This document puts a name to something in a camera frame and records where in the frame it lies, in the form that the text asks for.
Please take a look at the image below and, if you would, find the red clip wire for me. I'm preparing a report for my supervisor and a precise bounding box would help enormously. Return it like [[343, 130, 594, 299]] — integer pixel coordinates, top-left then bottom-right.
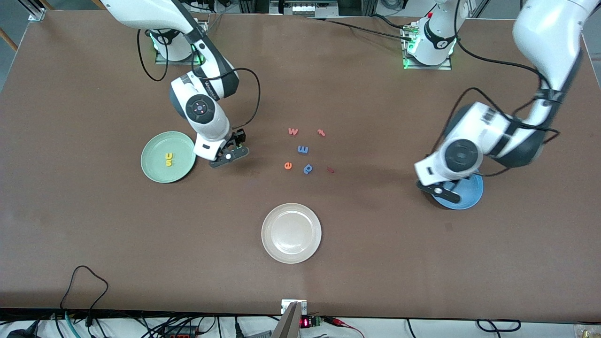
[[324, 316, 366, 338]]

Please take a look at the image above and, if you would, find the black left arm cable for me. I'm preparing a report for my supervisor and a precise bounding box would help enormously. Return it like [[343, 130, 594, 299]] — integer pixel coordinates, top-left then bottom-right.
[[425, 0, 562, 177]]

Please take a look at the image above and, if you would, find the white plate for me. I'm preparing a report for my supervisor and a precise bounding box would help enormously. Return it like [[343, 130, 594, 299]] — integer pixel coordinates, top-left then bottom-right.
[[261, 203, 323, 264]]

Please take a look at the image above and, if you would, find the black device with white lights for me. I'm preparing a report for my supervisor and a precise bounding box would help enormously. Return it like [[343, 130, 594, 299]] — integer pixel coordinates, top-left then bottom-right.
[[269, 0, 339, 17]]

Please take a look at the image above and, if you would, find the blue plate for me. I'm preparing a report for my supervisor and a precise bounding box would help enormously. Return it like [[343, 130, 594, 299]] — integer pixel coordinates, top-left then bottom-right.
[[431, 173, 484, 210]]

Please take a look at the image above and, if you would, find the black coiled cable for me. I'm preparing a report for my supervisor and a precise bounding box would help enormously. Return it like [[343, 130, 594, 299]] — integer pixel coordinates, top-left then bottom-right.
[[476, 319, 522, 333]]

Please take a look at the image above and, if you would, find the grey metal camera bracket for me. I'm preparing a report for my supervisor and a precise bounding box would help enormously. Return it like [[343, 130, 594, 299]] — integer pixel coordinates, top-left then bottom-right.
[[271, 299, 308, 338]]

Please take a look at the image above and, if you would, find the green plate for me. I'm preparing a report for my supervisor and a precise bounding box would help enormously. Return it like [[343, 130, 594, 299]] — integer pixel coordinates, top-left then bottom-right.
[[140, 131, 197, 184]]

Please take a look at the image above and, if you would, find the thin black table cable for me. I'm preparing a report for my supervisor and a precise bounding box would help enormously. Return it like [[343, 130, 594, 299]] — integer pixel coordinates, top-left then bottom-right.
[[308, 14, 416, 42]]

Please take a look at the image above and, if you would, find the black looped cable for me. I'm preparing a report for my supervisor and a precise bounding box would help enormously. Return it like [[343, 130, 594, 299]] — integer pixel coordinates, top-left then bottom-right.
[[60, 265, 109, 311]]

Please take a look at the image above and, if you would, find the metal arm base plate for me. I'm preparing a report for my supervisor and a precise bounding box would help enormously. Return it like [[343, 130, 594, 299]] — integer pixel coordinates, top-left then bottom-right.
[[155, 28, 208, 65], [402, 23, 453, 71]]

